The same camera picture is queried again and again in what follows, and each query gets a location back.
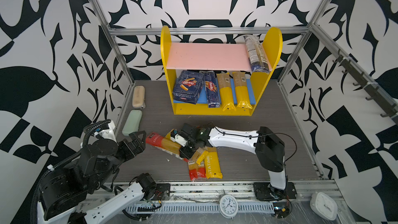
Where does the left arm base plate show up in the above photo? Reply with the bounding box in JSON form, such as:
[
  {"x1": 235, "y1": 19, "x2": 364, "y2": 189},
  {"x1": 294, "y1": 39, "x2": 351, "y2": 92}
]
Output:
[{"x1": 151, "y1": 183, "x2": 171, "y2": 201}]

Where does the white slotted cable duct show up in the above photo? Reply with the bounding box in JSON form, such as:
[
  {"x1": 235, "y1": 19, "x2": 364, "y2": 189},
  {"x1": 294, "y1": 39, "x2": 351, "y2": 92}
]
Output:
[{"x1": 125, "y1": 202, "x2": 275, "y2": 214}]

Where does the yellow spaghetti bag with barcode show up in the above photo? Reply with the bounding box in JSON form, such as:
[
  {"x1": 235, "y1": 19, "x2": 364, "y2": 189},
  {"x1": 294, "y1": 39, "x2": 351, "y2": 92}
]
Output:
[{"x1": 233, "y1": 72, "x2": 252, "y2": 109}]

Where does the yellow Pastatime spaghetti bag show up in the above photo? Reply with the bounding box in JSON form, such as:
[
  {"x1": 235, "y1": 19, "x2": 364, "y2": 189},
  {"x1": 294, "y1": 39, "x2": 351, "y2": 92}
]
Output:
[
  {"x1": 204, "y1": 147, "x2": 223, "y2": 179},
  {"x1": 164, "y1": 129, "x2": 208, "y2": 165}
]

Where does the blue Barilla pasta box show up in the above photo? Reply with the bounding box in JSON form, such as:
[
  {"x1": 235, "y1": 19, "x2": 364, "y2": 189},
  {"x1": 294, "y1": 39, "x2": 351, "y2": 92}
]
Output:
[{"x1": 172, "y1": 70, "x2": 204, "y2": 104}]

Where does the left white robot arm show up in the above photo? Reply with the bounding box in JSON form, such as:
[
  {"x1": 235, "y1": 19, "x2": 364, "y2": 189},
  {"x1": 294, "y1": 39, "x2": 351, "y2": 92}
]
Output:
[{"x1": 30, "y1": 127, "x2": 157, "y2": 224}]

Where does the yellow wooden shelf unit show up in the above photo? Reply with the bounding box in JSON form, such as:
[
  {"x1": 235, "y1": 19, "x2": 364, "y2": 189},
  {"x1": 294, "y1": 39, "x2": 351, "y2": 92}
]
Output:
[{"x1": 160, "y1": 26, "x2": 272, "y2": 116}]

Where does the square white clock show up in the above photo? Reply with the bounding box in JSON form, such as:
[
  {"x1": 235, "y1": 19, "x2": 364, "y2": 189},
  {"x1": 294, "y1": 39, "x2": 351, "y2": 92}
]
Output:
[{"x1": 310, "y1": 192, "x2": 338, "y2": 221}]

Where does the blue Barilla spaghetti bag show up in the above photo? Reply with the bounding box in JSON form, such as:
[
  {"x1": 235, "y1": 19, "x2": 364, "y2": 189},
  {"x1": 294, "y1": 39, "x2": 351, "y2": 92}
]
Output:
[{"x1": 204, "y1": 71, "x2": 221, "y2": 108}]

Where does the mint green zipper case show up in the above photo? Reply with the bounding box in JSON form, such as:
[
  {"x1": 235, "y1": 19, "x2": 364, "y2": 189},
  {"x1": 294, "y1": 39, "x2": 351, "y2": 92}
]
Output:
[{"x1": 122, "y1": 110, "x2": 143, "y2": 136}]

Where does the round white alarm clock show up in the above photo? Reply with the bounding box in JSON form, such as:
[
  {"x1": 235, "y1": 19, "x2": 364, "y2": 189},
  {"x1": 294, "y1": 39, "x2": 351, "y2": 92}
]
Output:
[{"x1": 219, "y1": 195, "x2": 238, "y2": 219}]

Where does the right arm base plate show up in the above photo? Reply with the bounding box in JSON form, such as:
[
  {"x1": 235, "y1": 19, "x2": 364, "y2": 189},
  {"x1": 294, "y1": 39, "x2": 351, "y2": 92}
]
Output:
[{"x1": 253, "y1": 182, "x2": 297, "y2": 201}]

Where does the beige zipper case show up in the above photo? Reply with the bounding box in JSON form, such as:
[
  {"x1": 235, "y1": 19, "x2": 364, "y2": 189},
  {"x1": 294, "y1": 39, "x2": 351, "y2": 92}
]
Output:
[{"x1": 132, "y1": 86, "x2": 146, "y2": 109}]

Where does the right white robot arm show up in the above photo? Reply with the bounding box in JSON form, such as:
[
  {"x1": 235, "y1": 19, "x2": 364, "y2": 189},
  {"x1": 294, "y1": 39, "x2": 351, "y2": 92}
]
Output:
[{"x1": 170, "y1": 123, "x2": 287, "y2": 191}]

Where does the clear blue label noodle pack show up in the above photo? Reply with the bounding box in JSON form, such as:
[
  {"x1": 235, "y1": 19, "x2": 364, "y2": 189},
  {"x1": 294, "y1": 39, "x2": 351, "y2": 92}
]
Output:
[{"x1": 243, "y1": 35, "x2": 271, "y2": 74}]

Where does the plain yellow spaghetti bag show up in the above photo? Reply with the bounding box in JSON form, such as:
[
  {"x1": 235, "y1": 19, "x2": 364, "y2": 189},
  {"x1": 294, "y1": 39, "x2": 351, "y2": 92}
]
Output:
[{"x1": 216, "y1": 73, "x2": 236, "y2": 112}]

